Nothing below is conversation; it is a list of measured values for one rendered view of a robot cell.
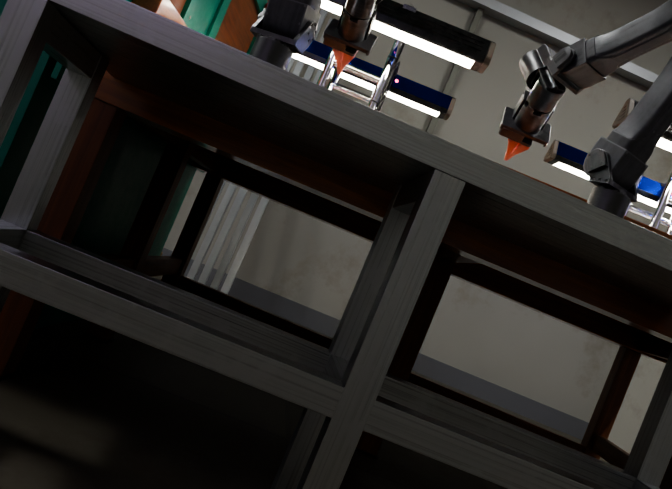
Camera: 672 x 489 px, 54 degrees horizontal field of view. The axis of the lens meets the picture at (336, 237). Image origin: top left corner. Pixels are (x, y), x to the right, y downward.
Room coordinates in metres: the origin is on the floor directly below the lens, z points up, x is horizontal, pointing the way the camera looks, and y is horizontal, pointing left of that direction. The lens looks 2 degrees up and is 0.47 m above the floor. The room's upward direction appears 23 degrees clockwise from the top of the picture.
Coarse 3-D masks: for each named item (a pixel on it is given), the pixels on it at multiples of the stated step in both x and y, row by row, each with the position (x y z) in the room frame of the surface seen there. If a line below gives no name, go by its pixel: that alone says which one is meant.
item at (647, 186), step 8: (552, 144) 2.16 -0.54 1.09; (560, 144) 2.15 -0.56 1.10; (552, 152) 2.13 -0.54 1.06; (560, 152) 2.13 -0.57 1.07; (568, 152) 2.14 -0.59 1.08; (576, 152) 2.15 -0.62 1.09; (584, 152) 2.15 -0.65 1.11; (544, 160) 2.19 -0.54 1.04; (552, 160) 2.15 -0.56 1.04; (560, 160) 2.12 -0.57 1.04; (568, 160) 2.12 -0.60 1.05; (576, 160) 2.13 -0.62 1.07; (576, 168) 2.13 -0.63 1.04; (640, 184) 2.13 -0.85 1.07; (648, 184) 2.14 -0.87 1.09; (656, 184) 2.14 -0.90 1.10; (640, 192) 2.12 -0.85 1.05; (648, 192) 2.12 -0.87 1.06; (656, 192) 2.12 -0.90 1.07; (656, 200) 2.12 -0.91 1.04
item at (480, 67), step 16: (336, 0) 1.58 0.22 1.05; (384, 0) 1.60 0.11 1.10; (384, 16) 1.58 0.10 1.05; (400, 16) 1.58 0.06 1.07; (416, 16) 1.60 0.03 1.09; (416, 32) 1.57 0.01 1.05; (432, 32) 1.58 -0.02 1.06; (448, 32) 1.59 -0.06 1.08; (464, 32) 1.60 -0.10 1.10; (448, 48) 1.57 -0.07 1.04; (464, 48) 1.57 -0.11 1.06; (480, 48) 1.58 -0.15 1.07; (480, 64) 1.59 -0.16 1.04
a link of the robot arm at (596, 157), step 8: (592, 152) 1.08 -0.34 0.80; (600, 152) 1.07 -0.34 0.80; (592, 160) 1.08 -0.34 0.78; (600, 160) 1.07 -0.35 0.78; (608, 160) 1.06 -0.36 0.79; (592, 168) 1.07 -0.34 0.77; (600, 168) 1.07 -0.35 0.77; (608, 168) 1.06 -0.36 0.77; (592, 176) 1.08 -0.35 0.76; (600, 176) 1.06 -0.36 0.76; (608, 176) 1.05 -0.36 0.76; (600, 184) 1.07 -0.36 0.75; (608, 184) 1.05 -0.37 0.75; (616, 184) 1.06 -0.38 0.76; (624, 192) 1.07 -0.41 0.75; (632, 192) 1.09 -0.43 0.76; (632, 200) 1.09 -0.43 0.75
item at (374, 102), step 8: (408, 8) 1.60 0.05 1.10; (392, 48) 1.77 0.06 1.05; (400, 48) 1.77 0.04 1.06; (328, 56) 1.77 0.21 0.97; (392, 56) 1.76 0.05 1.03; (328, 64) 1.77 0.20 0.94; (336, 64) 1.77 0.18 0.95; (392, 64) 1.77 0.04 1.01; (328, 72) 1.77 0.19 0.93; (352, 72) 1.77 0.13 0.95; (360, 72) 1.77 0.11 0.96; (368, 72) 1.77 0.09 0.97; (384, 72) 1.76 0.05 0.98; (392, 72) 1.77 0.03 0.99; (320, 80) 1.77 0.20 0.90; (376, 80) 1.77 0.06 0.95; (384, 80) 1.76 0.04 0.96; (376, 88) 1.77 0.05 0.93; (384, 88) 1.77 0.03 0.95; (376, 96) 1.76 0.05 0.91; (368, 104) 1.77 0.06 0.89; (376, 104) 1.77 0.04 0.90
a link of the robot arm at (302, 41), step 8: (256, 24) 1.03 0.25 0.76; (312, 24) 1.04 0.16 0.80; (256, 32) 1.03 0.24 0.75; (264, 32) 1.03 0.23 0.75; (304, 32) 1.02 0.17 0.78; (312, 32) 1.05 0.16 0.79; (280, 40) 1.02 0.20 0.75; (288, 40) 1.01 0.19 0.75; (296, 40) 1.01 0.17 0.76; (304, 40) 1.03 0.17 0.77; (312, 40) 1.06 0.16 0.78; (296, 48) 1.02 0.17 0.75; (304, 48) 1.04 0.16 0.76
